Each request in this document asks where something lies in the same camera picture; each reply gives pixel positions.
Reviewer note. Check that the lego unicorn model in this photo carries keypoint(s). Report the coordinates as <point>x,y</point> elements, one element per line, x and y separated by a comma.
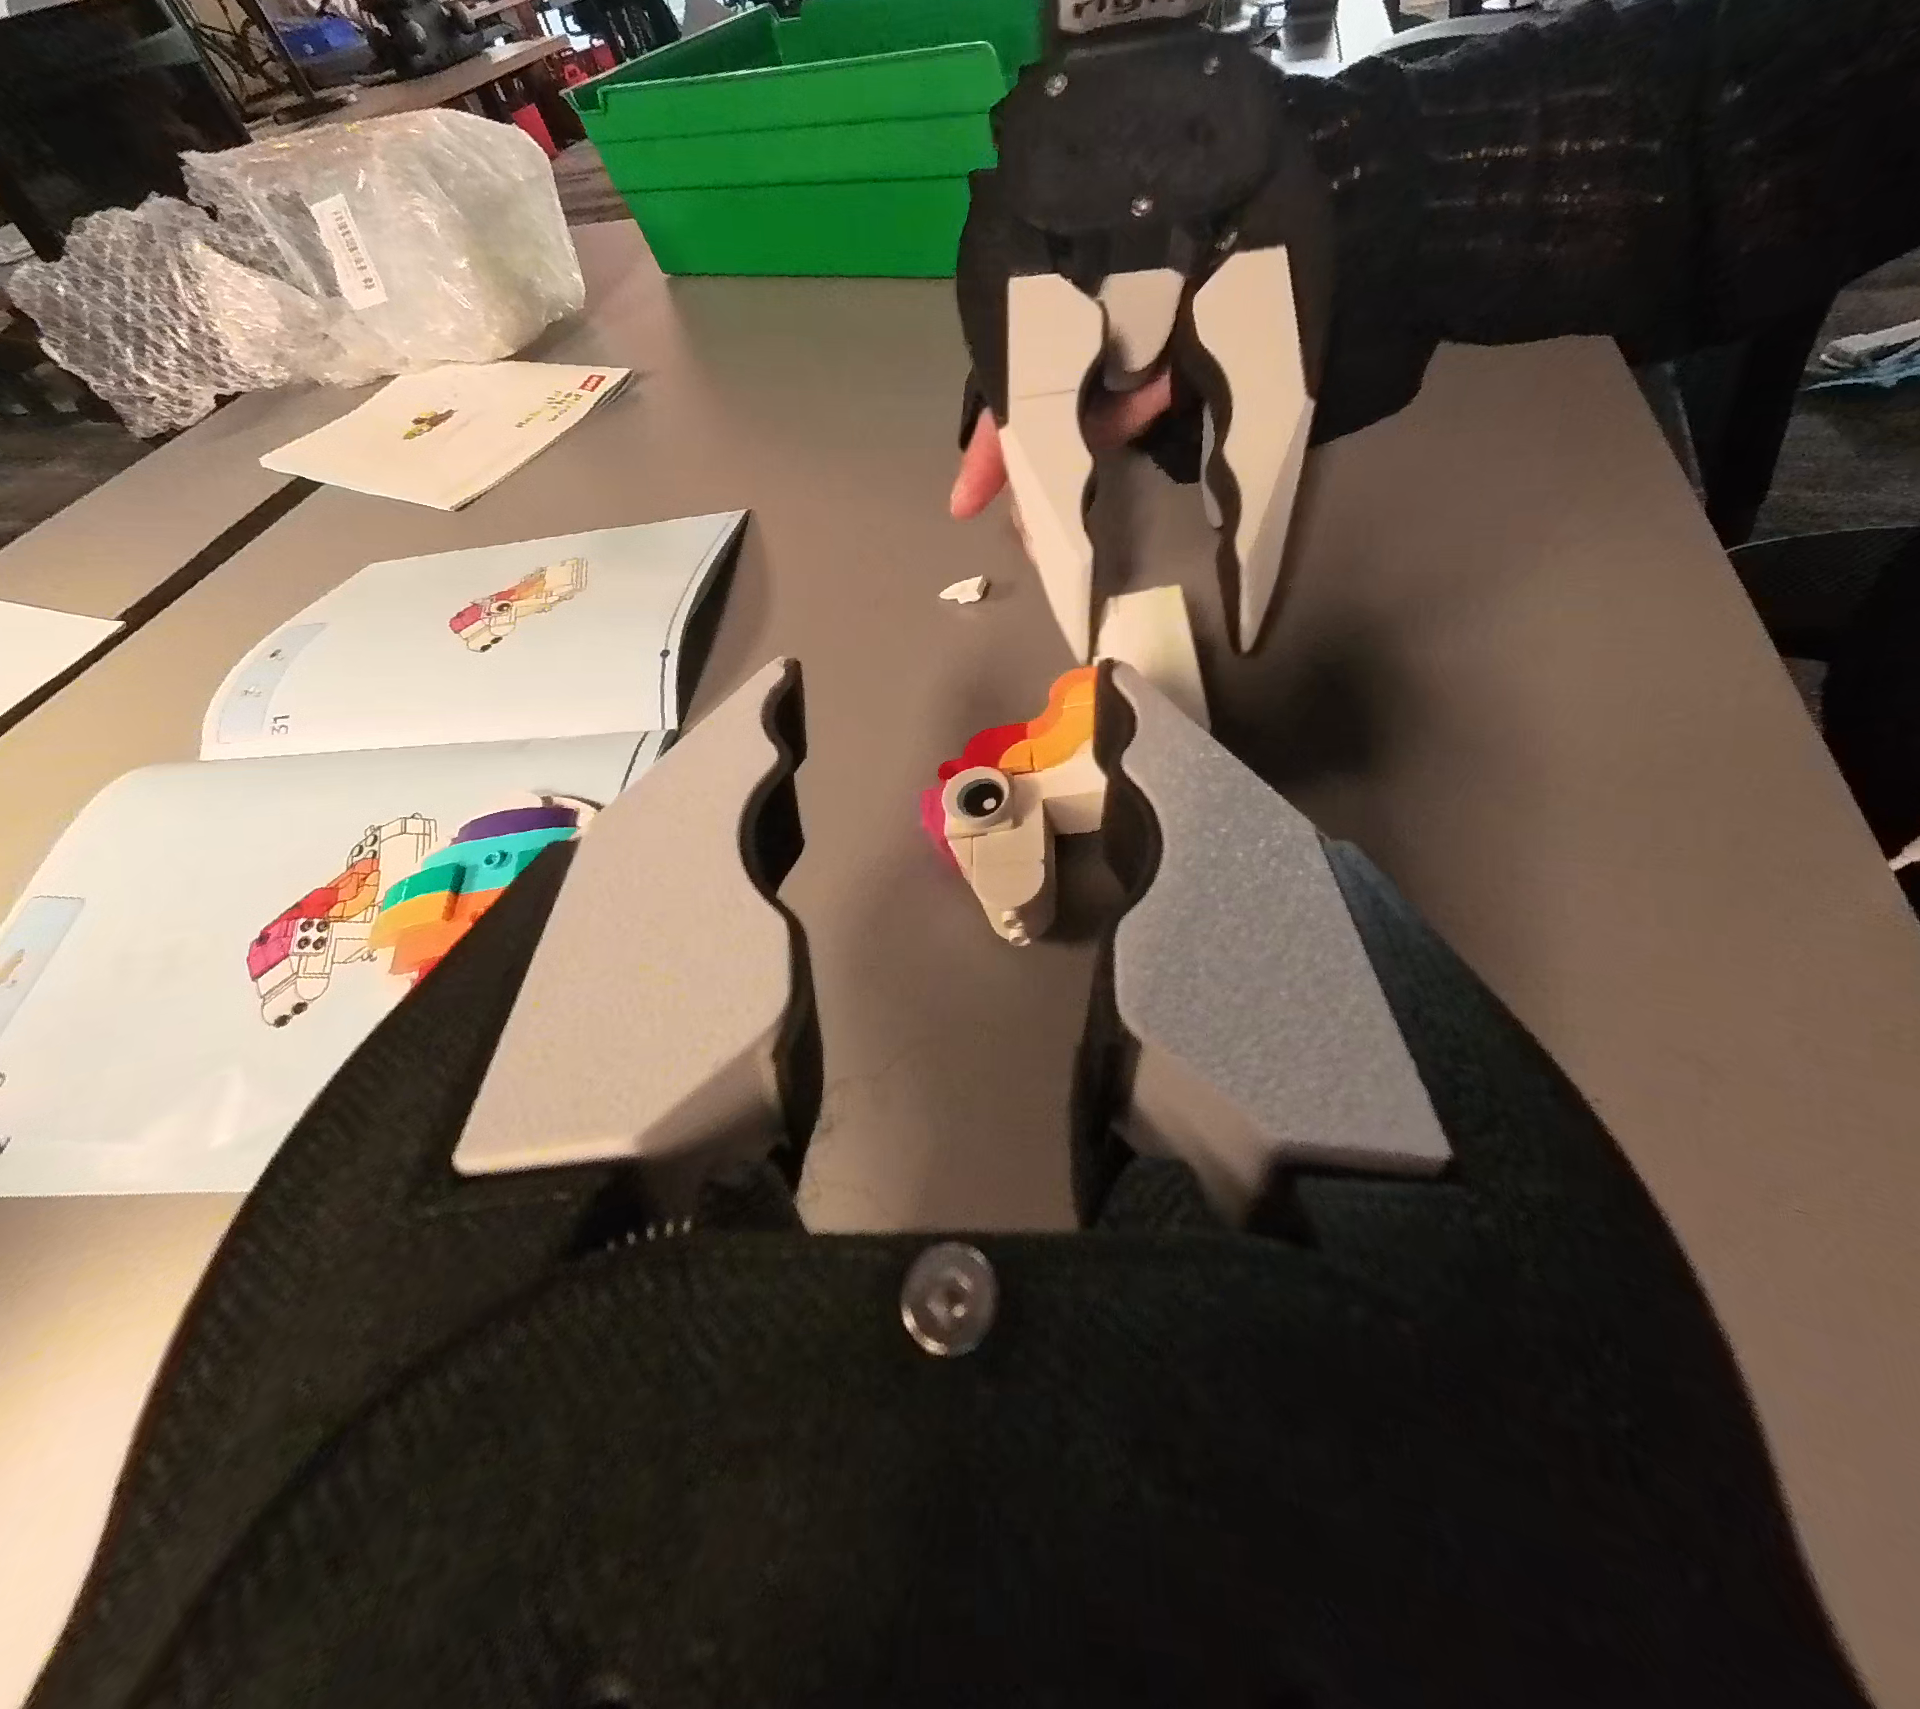
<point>1035,809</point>

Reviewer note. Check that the open light blue instruction booklet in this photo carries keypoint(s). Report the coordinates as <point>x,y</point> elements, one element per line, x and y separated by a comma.
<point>449,629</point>

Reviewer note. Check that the crumpled bubble wrap sheet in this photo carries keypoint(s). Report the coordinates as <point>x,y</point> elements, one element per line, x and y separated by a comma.
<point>133,315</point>

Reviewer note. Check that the dark monitor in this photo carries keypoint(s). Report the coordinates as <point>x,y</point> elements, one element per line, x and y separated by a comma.
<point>88,121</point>

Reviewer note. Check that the person's right hand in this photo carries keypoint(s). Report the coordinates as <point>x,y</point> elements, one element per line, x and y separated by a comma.
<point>983,472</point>

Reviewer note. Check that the white paper sheet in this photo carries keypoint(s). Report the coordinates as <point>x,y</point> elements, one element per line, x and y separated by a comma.
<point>44,652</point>

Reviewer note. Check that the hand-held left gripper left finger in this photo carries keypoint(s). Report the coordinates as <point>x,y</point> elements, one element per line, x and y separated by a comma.
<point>661,976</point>

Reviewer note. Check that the small white lego piece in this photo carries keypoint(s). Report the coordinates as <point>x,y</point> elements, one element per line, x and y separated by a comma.
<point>962,590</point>

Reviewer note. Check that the closed white instruction booklet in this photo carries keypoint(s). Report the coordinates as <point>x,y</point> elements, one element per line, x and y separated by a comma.
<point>449,435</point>

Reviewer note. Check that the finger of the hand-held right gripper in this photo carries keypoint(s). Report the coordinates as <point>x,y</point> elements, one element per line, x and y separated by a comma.
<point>1048,465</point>
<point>1268,419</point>

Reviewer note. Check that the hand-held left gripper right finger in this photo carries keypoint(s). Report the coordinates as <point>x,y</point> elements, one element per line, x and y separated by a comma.
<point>1261,976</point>

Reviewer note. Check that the person's right forearm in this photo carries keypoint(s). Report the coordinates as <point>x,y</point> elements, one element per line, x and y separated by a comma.
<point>1573,178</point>

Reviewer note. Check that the green plastic bin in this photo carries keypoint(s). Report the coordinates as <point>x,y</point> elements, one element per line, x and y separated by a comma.
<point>793,97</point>
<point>793,164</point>
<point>793,232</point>
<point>929,16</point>

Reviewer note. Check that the labelled clear bubble wrap bag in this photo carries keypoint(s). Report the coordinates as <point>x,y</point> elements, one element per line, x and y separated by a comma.
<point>405,239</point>

